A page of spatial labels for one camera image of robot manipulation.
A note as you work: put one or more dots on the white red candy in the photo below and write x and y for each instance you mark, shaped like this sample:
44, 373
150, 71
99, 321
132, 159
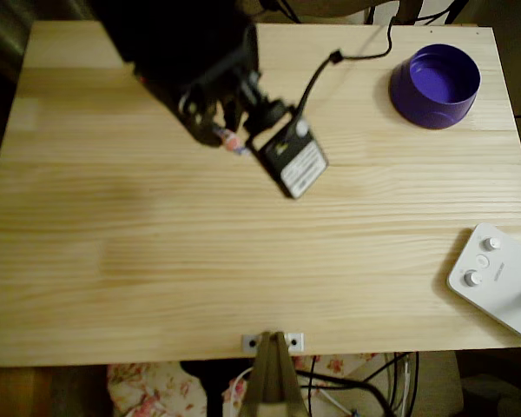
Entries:
233, 145

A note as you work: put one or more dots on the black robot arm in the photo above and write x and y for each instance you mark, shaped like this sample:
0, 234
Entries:
178, 39

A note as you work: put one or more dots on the purple plastic bowl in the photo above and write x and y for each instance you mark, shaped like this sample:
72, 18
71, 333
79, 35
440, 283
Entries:
417, 104

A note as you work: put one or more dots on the dark aluminium profile mast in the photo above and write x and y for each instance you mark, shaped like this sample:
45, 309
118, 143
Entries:
271, 382

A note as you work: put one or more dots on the floral pink white cloth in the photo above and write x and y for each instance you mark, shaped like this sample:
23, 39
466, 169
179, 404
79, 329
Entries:
147, 391

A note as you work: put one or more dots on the white lamp base with knobs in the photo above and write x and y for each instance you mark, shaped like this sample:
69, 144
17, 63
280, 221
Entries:
495, 295

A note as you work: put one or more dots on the brown wooden furniture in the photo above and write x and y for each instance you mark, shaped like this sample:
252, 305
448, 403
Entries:
13, 391

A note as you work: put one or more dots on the black camera box white label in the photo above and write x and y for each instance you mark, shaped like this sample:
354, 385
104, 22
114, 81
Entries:
299, 169

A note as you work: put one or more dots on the aluminium corner bracket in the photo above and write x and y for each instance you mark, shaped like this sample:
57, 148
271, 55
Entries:
247, 342

